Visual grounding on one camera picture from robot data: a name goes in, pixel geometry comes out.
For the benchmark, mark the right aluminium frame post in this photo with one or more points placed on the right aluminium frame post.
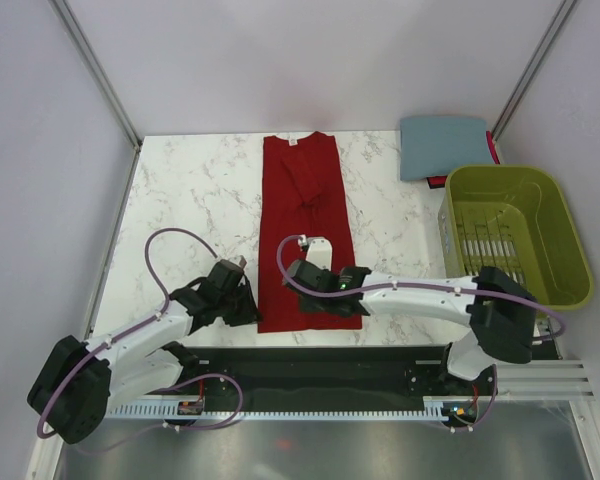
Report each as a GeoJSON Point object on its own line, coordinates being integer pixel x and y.
{"type": "Point", "coordinates": [549, 38]}

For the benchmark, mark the left aluminium frame post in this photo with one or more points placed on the left aluminium frame post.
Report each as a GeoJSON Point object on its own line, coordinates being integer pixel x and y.
{"type": "Point", "coordinates": [95, 68]}

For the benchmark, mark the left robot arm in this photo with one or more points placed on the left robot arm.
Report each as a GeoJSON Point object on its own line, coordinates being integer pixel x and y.
{"type": "Point", "coordinates": [82, 381]}

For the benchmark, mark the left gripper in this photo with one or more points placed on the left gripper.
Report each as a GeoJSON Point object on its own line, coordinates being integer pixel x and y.
{"type": "Point", "coordinates": [249, 314]}

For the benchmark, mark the white slotted cable duct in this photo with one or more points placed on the white slotted cable duct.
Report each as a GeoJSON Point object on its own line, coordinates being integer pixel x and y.
{"type": "Point", "coordinates": [171, 409]}

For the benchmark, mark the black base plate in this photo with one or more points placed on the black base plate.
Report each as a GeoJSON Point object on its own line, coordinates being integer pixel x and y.
{"type": "Point", "coordinates": [327, 377]}

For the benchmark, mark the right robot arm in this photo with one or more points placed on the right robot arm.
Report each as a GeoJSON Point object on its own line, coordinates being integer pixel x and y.
{"type": "Point", "coordinates": [497, 312]}

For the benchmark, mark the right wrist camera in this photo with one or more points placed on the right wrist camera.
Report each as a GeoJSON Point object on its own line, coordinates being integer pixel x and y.
{"type": "Point", "coordinates": [318, 251]}

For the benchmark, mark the aluminium frame post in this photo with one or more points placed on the aluminium frame post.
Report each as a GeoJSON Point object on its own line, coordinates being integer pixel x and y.
{"type": "Point", "coordinates": [549, 38]}
{"type": "Point", "coordinates": [95, 68]}

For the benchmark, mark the olive green plastic basket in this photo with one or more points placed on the olive green plastic basket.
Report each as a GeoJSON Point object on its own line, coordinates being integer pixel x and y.
{"type": "Point", "coordinates": [514, 218]}

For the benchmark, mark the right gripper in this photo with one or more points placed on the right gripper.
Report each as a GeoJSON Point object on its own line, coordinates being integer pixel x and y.
{"type": "Point", "coordinates": [308, 307]}

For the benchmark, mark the aluminium rail profile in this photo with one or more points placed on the aluminium rail profile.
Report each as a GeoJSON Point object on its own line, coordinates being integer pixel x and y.
{"type": "Point", "coordinates": [544, 380]}

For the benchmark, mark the red t-shirt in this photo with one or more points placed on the red t-shirt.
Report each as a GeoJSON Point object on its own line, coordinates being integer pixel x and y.
{"type": "Point", "coordinates": [302, 193]}

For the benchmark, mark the folded blue t-shirt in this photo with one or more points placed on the folded blue t-shirt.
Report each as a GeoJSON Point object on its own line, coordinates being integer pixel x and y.
{"type": "Point", "coordinates": [435, 145]}

